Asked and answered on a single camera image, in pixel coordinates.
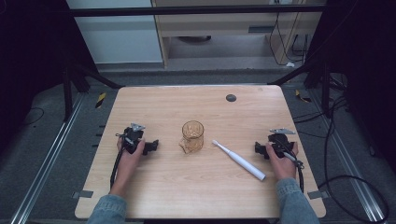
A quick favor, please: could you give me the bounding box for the thin black floor cable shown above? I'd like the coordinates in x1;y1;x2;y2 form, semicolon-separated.
21;106;46;127

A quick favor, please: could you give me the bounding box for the black looped floor cable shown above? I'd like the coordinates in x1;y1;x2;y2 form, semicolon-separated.
292;94;390;224

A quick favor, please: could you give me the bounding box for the grey table bracket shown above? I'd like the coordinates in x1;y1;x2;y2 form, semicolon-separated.
306;189;330;201
71;189;94;200

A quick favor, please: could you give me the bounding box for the dark object under desk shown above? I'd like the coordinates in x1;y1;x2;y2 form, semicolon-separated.
177;35;213;44

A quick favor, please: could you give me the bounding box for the yellow black tape strip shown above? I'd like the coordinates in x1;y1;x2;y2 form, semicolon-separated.
94;91;107;109
294;89;312;104

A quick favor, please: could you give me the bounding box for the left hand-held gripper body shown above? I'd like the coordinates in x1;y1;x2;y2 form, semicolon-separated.
115;122;147;155

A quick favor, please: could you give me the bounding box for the white cabinet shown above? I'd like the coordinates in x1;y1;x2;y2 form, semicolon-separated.
65;0;164;64

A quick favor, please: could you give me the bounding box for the black metal stand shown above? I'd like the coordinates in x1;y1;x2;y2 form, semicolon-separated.
61;60;124;123
267;57;333;119

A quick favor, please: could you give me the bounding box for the aluminium floor rail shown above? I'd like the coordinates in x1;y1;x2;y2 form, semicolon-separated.
8;92;86;224
307;89;388;224

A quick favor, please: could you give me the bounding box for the amber glass cup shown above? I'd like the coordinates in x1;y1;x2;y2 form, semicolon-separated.
178;119;205;155

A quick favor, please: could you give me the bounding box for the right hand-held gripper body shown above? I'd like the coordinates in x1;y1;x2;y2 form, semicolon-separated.
266;127;296;160

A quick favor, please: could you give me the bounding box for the person's left hand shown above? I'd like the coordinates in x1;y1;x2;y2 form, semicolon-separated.
116;137;147;177

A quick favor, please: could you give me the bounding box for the person's right hand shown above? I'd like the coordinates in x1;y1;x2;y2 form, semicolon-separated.
265;141;300;182

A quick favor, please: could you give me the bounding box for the black hanging desk cable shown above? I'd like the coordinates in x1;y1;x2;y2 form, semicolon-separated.
268;11;295;66

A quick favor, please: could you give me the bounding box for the black horizontal frame bar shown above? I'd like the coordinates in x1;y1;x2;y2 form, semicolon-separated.
69;4;326;18

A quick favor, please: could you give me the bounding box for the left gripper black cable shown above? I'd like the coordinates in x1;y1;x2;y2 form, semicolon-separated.
109;146;126;190

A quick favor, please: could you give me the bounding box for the black curtain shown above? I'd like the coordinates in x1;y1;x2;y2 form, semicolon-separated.
306;0;396;175
0;0;98;153

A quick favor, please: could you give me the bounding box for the white electric toothbrush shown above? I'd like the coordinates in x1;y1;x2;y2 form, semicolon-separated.
212;139;267;182

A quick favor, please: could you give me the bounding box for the light wooden desk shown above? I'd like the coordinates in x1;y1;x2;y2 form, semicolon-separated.
151;0;326;69

